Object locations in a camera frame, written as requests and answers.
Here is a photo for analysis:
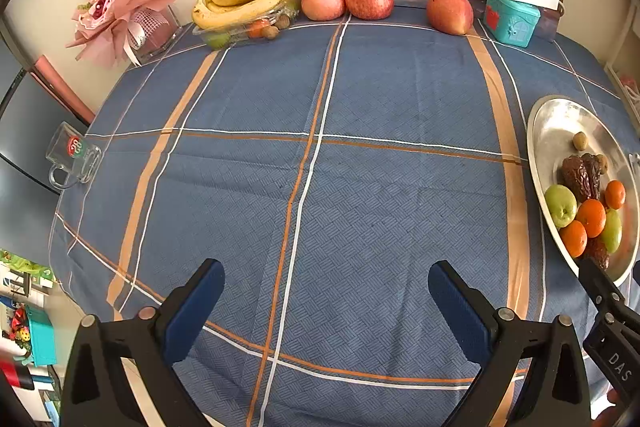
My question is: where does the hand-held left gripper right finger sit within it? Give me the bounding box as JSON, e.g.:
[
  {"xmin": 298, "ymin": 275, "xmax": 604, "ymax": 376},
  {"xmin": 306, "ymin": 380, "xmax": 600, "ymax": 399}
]
[{"xmin": 428, "ymin": 260, "xmax": 592, "ymax": 427}]

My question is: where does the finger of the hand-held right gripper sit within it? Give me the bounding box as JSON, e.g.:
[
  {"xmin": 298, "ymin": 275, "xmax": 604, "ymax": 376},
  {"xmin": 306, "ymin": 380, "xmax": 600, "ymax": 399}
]
[{"xmin": 578, "ymin": 257, "xmax": 640, "ymax": 403}]

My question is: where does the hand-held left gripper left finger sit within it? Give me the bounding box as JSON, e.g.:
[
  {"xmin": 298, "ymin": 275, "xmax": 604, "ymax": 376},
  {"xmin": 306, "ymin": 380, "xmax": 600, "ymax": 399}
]
[{"xmin": 59, "ymin": 258, "xmax": 227, "ymax": 427}]

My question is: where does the oval green jujube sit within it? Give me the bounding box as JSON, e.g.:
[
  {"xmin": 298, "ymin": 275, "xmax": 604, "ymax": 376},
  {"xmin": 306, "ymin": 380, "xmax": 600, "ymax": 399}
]
[{"xmin": 599, "ymin": 208, "xmax": 623, "ymax": 254}]

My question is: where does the round metal plate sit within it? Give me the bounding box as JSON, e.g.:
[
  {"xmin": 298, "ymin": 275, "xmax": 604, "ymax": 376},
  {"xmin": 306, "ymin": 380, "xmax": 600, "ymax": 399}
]
[{"xmin": 526, "ymin": 95, "xmax": 640, "ymax": 289}]

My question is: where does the dark red dried date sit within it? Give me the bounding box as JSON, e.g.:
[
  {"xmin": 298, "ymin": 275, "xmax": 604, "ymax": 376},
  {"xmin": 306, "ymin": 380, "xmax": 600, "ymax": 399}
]
[
  {"xmin": 582, "ymin": 237, "xmax": 612, "ymax": 272},
  {"xmin": 560, "ymin": 155, "xmax": 593, "ymax": 202},
  {"xmin": 580, "ymin": 153, "xmax": 604, "ymax": 202}
]

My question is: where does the teal storage bin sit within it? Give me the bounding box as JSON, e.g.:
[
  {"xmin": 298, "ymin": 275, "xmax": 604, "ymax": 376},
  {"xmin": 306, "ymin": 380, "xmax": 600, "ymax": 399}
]
[{"xmin": 25, "ymin": 304, "xmax": 58, "ymax": 368}]

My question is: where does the green picture book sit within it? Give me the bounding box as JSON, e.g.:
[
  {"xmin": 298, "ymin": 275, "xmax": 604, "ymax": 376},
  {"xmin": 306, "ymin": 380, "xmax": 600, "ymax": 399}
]
[{"xmin": 0, "ymin": 249, "xmax": 53, "ymax": 293}]

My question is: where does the clear glass mug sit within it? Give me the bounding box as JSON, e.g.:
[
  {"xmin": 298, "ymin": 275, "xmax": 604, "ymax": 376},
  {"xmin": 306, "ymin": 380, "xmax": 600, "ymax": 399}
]
[{"xmin": 46, "ymin": 121, "xmax": 102, "ymax": 190}]

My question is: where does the blue plaid tablecloth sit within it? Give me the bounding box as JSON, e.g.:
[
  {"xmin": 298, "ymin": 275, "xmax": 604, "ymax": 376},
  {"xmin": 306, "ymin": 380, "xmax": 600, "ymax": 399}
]
[{"xmin": 50, "ymin": 4, "xmax": 640, "ymax": 427}]

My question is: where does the dark grey cabinet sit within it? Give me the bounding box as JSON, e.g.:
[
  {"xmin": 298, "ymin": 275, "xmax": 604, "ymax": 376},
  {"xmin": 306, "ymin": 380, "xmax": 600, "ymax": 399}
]
[{"xmin": 0, "ymin": 14, "xmax": 91, "ymax": 195}]

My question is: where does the clear plastic container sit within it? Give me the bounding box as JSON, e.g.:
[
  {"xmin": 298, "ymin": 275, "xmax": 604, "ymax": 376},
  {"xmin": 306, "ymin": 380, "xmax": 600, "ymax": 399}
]
[{"xmin": 193, "ymin": 2, "xmax": 303, "ymax": 49}]

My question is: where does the clear acrylic vase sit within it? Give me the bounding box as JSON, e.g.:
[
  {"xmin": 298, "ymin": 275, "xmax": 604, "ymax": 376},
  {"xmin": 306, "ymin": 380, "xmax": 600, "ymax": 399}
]
[{"xmin": 127, "ymin": 4, "xmax": 182, "ymax": 62}]

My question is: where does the teal house-shaped box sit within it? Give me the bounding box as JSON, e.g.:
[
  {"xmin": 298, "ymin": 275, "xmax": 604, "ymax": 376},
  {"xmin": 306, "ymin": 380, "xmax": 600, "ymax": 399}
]
[{"xmin": 485, "ymin": 0, "xmax": 542, "ymax": 48}]

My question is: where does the red apple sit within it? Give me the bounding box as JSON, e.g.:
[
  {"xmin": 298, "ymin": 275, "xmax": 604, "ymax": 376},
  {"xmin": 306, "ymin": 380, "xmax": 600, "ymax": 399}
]
[
  {"xmin": 345, "ymin": 0, "xmax": 395, "ymax": 20},
  {"xmin": 300, "ymin": 0, "xmax": 346, "ymax": 22},
  {"xmin": 426, "ymin": 0, "xmax": 474, "ymax": 36}
]

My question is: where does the yellow banana bunch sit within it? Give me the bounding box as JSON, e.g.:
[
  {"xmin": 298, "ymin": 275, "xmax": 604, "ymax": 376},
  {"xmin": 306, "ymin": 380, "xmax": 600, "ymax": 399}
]
[{"xmin": 192, "ymin": 0, "xmax": 307, "ymax": 31}]

